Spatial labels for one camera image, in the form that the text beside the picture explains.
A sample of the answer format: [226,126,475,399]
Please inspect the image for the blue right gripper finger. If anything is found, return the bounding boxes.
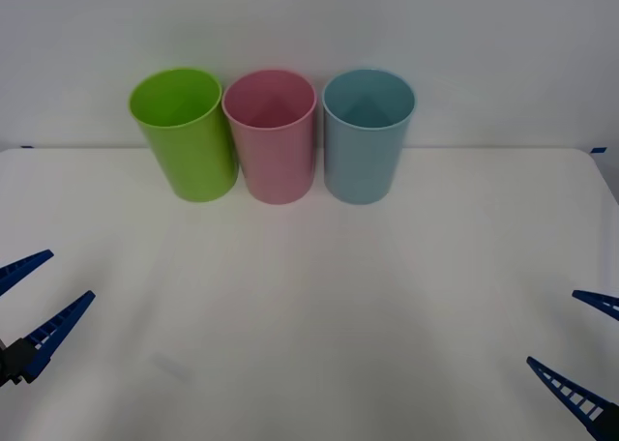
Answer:
[525,356,619,441]
[572,289,619,323]

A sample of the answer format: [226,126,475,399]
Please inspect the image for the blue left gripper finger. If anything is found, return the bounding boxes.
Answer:
[10,290,97,385]
[0,249,55,298]

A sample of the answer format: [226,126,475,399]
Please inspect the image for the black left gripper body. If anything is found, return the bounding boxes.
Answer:
[0,339,23,390]

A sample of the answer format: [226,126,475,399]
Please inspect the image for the green plastic bin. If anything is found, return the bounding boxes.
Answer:
[128,66,240,203]

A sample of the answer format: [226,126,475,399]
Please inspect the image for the pink plastic bin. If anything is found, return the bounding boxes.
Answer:
[221,69,319,206]

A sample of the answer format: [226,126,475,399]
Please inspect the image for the pale blue plastic bin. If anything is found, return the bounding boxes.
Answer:
[321,68,417,206]

